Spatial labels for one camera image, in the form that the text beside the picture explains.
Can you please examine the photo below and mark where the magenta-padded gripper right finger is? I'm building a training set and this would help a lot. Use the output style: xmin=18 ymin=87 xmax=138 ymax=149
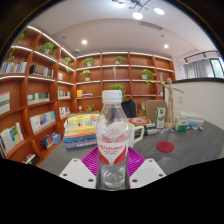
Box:
xmin=126 ymin=146 xmax=167 ymax=190

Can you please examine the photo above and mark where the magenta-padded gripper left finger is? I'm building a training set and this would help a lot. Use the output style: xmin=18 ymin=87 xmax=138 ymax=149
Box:
xmin=59 ymin=146 xmax=101 ymax=190

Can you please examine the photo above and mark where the clear plastic water bottle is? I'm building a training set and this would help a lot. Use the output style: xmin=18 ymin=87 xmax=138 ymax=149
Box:
xmin=95 ymin=89 xmax=132 ymax=192

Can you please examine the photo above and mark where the flat round red coaster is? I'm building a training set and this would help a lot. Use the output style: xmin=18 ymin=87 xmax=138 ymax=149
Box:
xmin=155 ymin=140 xmax=176 ymax=154

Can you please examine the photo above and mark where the cream mug with red print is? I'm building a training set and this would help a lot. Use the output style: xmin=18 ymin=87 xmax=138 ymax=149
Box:
xmin=128 ymin=121 xmax=146 ymax=149

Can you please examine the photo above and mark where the stack of colourful books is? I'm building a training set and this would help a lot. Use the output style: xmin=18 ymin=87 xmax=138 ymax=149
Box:
xmin=63 ymin=113 xmax=101 ymax=150

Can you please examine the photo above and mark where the stack of dark books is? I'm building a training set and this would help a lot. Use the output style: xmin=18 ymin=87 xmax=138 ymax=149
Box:
xmin=129 ymin=116 xmax=158 ymax=136

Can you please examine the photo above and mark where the green and white carton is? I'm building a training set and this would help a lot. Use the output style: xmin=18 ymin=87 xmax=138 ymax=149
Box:
xmin=155 ymin=106 xmax=166 ymax=130

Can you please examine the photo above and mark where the small green and white box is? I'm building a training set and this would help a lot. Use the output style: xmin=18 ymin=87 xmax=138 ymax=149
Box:
xmin=174 ymin=115 xmax=189 ymax=132

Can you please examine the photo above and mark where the brown cardboard sheet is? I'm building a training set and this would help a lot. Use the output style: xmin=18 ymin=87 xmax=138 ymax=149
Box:
xmin=144 ymin=99 xmax=169 ymax=123

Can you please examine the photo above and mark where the dark office chair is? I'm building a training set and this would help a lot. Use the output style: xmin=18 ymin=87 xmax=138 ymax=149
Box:
xmin=120 ymin=98 xmax=138 ymax=119

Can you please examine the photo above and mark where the wooden shelf unit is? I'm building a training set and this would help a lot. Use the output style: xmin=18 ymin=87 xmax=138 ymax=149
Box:
xmin=0 ymin=24 xmax=177 ymax=167

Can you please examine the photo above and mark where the flat white box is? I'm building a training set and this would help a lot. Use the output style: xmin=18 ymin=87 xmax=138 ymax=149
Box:
xmin=178 ymin=110 xmax=205 ymax=128

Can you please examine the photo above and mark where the wooden artist mannequin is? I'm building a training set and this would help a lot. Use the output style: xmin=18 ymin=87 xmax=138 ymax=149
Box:
xmin=159 ymin=72 xmax=185 ymax=129

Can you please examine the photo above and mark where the grey curtain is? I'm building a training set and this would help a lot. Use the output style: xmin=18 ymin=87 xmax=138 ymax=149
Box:
xmin=181 ymin=59 xmax=214 ymax=80

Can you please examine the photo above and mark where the window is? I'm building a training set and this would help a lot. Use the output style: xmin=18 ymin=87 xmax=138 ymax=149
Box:
xmin=209 ymin=58 xmax=224 ymax=79

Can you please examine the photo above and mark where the branched ceiling lamp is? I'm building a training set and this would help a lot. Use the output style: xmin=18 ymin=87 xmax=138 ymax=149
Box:
xmin=111 ymin=0 xmax=166 ymax=20

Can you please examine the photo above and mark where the black ceiling track rail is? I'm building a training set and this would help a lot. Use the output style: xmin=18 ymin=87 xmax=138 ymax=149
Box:
xmin=184 ymin=50 xmax=221 ymax=64

